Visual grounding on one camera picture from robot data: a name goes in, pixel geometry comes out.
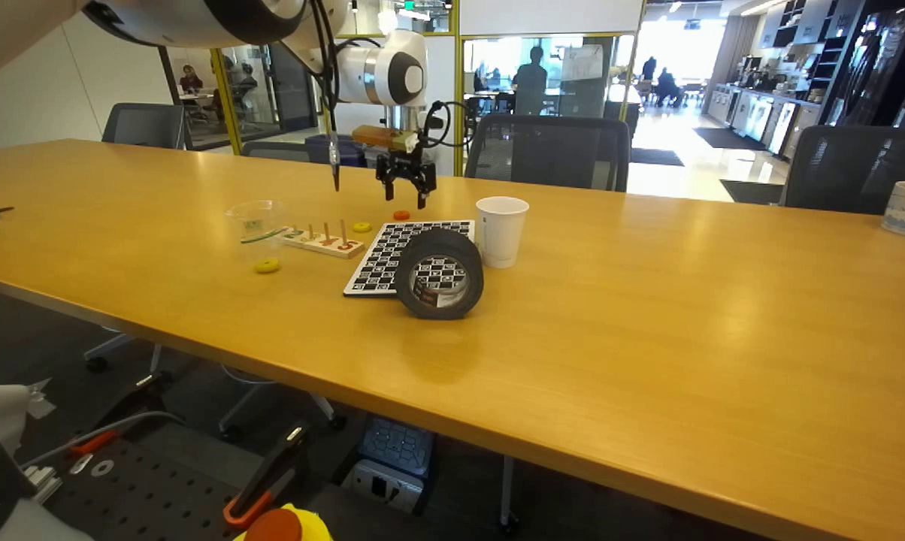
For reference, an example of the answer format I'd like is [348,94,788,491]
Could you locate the grey table leg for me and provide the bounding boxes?
[495,454,519,536]

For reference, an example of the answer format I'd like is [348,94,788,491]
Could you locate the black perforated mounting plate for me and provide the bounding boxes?
[19,416,309,541]

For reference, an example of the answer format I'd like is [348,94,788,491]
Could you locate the red handled screwdriver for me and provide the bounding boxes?
[63,431,124,464]

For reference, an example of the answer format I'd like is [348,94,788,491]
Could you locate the blue white floor box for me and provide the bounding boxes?
[335,418,440,516]

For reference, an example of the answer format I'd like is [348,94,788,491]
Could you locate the clear plastic cup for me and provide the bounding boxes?
[224,195,286,248]

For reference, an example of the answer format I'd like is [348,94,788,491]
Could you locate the distant seated people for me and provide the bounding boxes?
[637,50,692,110]

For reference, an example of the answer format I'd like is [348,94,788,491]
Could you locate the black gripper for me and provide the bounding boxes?
[372,99,450,209]

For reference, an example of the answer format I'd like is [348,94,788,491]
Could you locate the black tape roll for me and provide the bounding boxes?
[392,226,486,320]

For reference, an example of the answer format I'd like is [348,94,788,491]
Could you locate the white paper cup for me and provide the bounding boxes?
[473,192,532,269]

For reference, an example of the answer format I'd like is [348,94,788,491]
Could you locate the seated person red shirt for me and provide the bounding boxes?
[175,62,207,99]

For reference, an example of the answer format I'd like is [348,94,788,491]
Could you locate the orange black handled tool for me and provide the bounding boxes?
[220,425,312,536]

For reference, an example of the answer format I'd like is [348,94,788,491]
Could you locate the yellow red emergency stop button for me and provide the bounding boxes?
[235,502,335,541]

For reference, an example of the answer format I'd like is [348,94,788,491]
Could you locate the dark grey office chair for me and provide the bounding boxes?
[302,132,368,168]
[777,122,905,217]
[99,99,191,154]

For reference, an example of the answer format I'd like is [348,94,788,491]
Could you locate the wooden number peg board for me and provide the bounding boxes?
[271,217,368,262]

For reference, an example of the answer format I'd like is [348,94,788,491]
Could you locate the black white checkerboard marker board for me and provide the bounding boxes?
[339,217,477,301]

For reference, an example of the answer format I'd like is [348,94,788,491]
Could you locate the standing person dark clothes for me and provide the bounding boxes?
[508,40,549,118]

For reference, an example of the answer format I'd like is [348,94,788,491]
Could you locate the black office chair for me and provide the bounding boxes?
[82,332,168,378]
[216,378,339,444]

